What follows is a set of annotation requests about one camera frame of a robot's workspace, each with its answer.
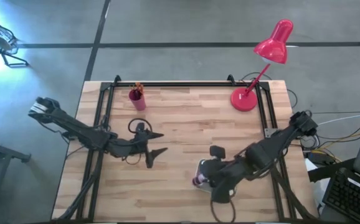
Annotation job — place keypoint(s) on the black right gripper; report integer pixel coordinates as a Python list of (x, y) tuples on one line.
[(226, 172)]

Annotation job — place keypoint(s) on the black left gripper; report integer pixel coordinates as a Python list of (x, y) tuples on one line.
[(133, 144)]

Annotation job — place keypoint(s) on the pink paint bottle black label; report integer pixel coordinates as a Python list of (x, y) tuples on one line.
[(198, 180)]

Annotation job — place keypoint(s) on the pink-red plastic cup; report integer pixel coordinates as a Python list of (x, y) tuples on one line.
[(138, 101)]

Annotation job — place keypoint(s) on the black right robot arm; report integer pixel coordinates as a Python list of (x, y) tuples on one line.
[(279, 140)]

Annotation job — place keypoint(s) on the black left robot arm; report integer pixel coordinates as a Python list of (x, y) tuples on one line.
[(80, 132)]

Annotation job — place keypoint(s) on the laptop computer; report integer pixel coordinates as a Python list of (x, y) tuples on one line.
[(348, 196)]

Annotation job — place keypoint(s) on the red desk lamp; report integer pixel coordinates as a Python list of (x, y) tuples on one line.
[(273, 46)]

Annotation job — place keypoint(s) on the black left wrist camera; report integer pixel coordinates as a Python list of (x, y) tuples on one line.
[(140, 127)]

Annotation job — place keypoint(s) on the black aluminium table frame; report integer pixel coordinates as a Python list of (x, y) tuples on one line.
[(183, 84)]

